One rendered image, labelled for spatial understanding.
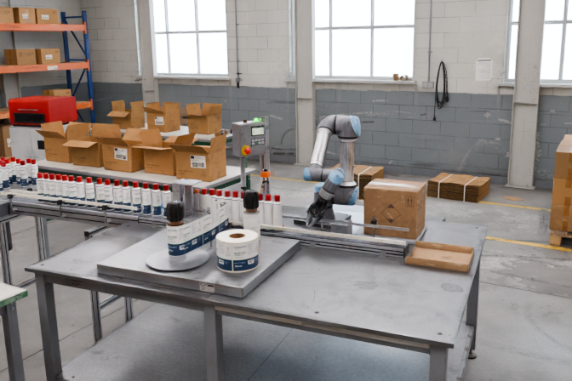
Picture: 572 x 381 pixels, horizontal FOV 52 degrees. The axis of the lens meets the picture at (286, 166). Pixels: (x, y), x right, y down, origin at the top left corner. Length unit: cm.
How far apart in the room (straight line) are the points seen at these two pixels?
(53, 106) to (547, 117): 641
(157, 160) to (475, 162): 467
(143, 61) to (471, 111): 588
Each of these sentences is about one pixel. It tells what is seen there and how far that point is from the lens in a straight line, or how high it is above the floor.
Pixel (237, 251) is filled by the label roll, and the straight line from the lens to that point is 274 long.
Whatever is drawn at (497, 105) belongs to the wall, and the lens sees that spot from 829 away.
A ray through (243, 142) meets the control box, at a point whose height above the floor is 137.
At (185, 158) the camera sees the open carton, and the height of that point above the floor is 97.
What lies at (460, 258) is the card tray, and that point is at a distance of 314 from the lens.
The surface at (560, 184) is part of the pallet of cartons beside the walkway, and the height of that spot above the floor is 59.
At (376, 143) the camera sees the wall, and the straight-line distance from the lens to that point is 884.
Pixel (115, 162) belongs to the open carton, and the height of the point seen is 86.
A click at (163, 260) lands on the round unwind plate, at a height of 89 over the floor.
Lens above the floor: 192
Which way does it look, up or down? 12 degrees down
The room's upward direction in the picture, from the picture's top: 1 degrees counter-clockwise
